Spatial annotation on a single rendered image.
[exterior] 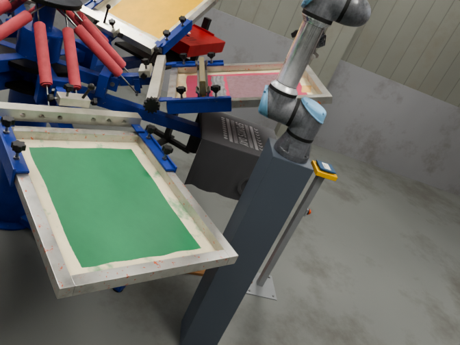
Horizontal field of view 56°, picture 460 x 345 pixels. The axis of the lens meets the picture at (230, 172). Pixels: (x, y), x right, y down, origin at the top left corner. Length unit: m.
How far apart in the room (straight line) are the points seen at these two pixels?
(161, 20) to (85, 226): 1.81
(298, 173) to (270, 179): 0.11
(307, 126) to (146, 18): 1.57
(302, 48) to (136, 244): 0.90
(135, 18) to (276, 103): 1.51
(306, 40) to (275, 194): 0.62
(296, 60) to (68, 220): 0.96
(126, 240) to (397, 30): 4.59
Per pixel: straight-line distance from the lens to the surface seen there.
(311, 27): 1.64
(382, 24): 5.44
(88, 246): 1.35
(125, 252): 1.36
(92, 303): 2.48
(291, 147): 1.73
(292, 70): 1.66
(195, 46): 3.22
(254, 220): 1.86
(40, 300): 2.46
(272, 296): 2.96
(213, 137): 2.25
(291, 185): 1.78
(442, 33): 5.74
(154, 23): 2.91
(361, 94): 5.59
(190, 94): 2.24
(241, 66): 2.57
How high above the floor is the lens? 1.86
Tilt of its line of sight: 27 degrees down
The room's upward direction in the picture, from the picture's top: 24 degrees clockwise
